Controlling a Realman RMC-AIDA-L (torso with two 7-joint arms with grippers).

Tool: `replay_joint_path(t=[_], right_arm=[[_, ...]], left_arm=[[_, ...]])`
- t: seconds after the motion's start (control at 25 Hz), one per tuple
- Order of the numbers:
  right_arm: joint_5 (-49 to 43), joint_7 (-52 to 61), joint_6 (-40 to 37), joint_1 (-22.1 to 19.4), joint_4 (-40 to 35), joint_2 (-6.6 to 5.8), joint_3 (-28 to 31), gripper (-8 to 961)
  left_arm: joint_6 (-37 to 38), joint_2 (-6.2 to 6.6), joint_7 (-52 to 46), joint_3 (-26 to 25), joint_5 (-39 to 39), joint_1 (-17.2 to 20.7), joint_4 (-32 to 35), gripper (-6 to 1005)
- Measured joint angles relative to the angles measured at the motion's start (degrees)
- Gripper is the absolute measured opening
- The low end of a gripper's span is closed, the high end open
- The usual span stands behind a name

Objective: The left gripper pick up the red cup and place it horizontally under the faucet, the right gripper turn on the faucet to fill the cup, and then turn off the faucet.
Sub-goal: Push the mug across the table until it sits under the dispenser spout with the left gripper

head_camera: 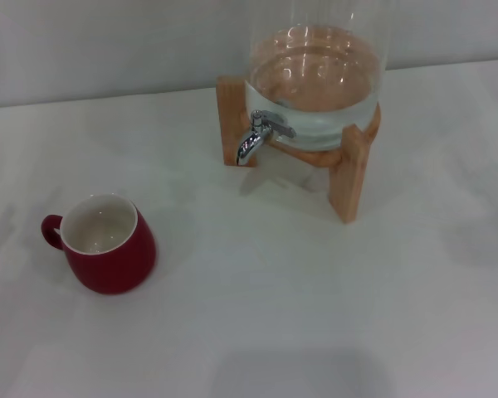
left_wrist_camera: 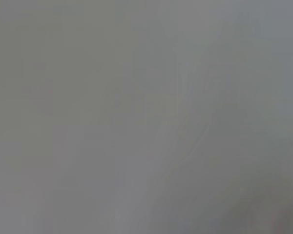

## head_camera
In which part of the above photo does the wooden dispenser stand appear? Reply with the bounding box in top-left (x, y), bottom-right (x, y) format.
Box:
top-left (215, 74), bottom-right (383, 226)

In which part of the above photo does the chrome faucet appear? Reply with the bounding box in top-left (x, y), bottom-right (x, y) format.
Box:
top-left (235, 109), bottom-right (297, 167)

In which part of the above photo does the glass water dispenser jar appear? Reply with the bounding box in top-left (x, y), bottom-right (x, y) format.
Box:
top-left (243, 0), bottom-right (393, 151)

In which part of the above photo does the white tablecloth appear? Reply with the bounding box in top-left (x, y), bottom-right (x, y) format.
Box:
top-left (0, 66), bottom-right (498, 398)

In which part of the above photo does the red ceramic cup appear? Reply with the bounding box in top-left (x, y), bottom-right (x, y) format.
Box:
top-left (40, 192), bottom-right (158, 295)

